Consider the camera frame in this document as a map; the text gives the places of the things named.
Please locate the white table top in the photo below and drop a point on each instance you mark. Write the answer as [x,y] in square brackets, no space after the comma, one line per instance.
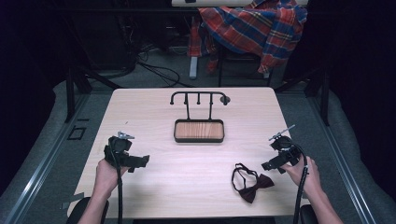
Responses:
[218,2]

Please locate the black chair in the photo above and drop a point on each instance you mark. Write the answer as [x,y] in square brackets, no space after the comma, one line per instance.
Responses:
[236,59]

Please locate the white table leg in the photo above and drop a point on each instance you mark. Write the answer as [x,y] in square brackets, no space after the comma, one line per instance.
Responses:
[193,67]

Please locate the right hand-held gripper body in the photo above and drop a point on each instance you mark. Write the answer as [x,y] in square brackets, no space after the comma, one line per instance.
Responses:
[285,149]

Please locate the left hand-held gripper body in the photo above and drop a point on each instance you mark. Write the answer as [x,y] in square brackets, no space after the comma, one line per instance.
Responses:
[117,149]

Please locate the grey tape strip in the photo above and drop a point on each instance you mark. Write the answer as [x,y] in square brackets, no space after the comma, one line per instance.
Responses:
[73,199]

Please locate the red blue plaid shirt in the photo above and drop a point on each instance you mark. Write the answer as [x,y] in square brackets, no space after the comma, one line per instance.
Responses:
[258,28]

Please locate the person's left hand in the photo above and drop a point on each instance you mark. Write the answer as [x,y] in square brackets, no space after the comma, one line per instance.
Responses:
[106,179]

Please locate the dark chair armrest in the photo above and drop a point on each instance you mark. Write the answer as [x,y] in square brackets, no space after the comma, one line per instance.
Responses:
[308,216]
[76,213]

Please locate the aluminium floor rail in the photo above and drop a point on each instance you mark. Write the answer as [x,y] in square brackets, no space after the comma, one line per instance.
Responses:
[342,168]
[37,174]

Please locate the person's right hand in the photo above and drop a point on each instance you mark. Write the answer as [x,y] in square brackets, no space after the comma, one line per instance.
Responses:
[309,180]

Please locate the black metal frame stand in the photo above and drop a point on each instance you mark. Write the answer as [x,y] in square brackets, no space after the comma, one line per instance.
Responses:
[71,93]
[324,99]

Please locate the dark red bow tie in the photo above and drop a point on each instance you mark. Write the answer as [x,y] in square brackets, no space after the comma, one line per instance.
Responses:
[250,191]

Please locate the black rack with wooden tray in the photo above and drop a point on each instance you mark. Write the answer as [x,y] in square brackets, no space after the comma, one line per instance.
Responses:
[198,130]

